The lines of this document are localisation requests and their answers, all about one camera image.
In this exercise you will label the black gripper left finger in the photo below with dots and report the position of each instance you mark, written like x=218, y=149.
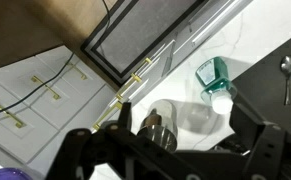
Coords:
x=95, y=156

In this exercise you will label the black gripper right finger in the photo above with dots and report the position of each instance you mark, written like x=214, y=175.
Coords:
x=271, y=153

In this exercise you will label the silver metal cup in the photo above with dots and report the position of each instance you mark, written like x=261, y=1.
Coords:
x=161, y=116

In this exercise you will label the bottle with blue liquid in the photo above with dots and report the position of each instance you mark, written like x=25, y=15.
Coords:
x=215, y=78

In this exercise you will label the white panelled drawer cabinet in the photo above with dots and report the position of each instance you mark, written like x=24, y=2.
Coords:
x=68, y=96

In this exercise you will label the dark grey drying mat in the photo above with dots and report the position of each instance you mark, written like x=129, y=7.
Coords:
x=268, y=83

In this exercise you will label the purple plastic object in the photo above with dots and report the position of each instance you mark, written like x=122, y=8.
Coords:
x=8, y=175

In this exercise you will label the silver spoon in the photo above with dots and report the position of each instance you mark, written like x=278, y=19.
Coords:
x=287, y=65

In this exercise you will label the grey rug with black border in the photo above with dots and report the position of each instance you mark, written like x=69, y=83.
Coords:
x=141, y=30

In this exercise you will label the white counter drawer front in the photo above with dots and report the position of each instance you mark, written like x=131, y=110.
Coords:
x=181, y=40

